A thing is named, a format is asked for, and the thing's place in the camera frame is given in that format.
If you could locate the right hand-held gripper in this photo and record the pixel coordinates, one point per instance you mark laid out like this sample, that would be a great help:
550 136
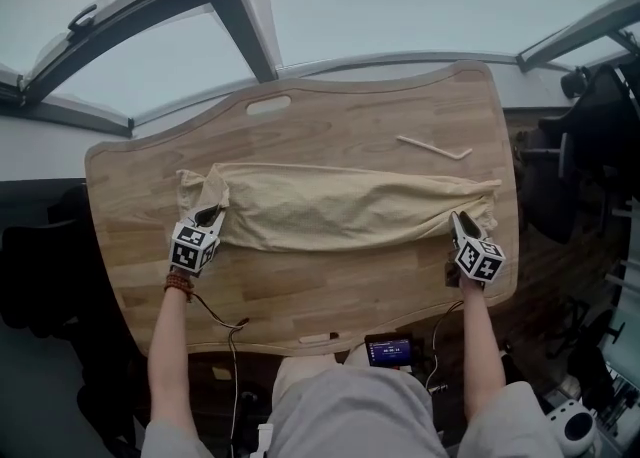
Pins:
480 258

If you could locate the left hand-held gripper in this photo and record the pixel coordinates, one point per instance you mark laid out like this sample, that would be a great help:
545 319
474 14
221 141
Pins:
192 248

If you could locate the beige cloth garment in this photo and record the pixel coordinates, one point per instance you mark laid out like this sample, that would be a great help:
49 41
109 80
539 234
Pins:
340 206

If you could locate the person's right forearm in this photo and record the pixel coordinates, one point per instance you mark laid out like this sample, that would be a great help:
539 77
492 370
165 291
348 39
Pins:
480 351

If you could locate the person's left forearm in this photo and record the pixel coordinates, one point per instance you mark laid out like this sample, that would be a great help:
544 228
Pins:
167 361

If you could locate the person's right hand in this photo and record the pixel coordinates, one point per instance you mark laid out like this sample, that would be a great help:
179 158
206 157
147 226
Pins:
451 276

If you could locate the small blue-screen monitor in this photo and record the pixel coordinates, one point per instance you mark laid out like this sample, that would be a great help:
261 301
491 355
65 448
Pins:
389 350

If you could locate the black mesh headrest office chair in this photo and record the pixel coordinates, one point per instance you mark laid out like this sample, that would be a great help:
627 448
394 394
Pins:
595 146

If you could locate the yellow paper scrap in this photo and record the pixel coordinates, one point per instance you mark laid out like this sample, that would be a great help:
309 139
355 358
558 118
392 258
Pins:
221 373

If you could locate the black-framed hinged window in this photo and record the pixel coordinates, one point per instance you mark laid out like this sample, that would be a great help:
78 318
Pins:
140 56

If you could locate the person's beige trousers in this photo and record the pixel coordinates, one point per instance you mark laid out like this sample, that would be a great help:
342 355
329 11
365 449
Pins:
300 371

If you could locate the person's grey shirt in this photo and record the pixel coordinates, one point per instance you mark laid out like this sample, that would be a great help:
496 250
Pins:
350 421

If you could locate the white dome-shaped device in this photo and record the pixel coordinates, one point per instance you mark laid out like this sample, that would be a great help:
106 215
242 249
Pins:
572 426

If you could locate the grey-framed window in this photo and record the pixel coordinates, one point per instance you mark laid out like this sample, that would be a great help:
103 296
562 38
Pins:
590 41

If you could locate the white hanging tag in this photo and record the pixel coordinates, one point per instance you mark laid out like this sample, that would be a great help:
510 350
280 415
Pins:
265 441

